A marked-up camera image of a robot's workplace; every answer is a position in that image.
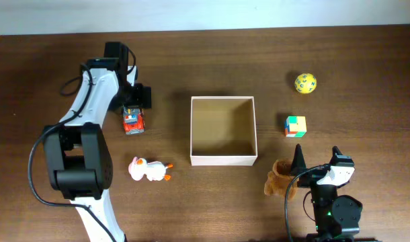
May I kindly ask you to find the red grey toy truck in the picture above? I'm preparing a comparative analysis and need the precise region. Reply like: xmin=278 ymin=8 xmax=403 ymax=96
xmin=122 ymin=106 xmax=145 ymax=134

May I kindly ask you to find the colourful puzzle cube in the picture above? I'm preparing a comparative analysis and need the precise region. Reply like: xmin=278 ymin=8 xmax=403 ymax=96
xmin=284 ymin=116 xmax=307 ymax=138

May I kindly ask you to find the yellow ball with blue letters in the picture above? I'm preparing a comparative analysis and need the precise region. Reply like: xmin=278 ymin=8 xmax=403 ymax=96
xmin=294 ymin=73 xmax=317 ymax=94

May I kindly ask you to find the pink white toy duck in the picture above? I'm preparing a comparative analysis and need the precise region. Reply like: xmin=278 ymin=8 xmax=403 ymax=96
xmin=128 ymin=157 xmax=173 ymax=182

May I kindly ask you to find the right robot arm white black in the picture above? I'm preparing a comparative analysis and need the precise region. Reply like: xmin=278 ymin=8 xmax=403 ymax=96
xmin=284 ymin=144 xmax=363 ymax=242

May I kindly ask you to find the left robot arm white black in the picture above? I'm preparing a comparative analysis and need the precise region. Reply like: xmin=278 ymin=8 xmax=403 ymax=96
xmin=37 ymin=42 xmax=152 ymax=241

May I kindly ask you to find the brown teddy bear plush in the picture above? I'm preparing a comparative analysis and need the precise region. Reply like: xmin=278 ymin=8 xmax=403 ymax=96
xmin=264 ymin=159 xmax=294 ymax=198

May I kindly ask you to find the white open cardboard box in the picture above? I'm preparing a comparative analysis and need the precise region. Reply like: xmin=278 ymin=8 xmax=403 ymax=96
xmin=190 ymin=96 xmax=258 ymax=166

